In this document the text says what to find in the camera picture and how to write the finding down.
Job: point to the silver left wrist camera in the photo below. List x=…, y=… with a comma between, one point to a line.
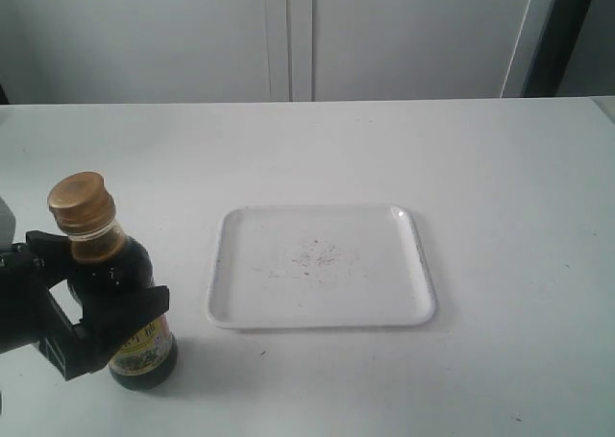
x=7, y=226

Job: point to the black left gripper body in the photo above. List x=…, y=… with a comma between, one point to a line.
x=30, y=315

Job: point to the white plastic tray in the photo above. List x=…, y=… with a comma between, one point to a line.
x=306, y=267

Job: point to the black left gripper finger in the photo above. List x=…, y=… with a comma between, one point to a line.
x=53, y=261
x=109, y=323

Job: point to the dark soy sauce bottle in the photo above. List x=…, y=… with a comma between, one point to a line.
x=110, y=263

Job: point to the dark vertical post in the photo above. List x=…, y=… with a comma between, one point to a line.
x=555, y=48

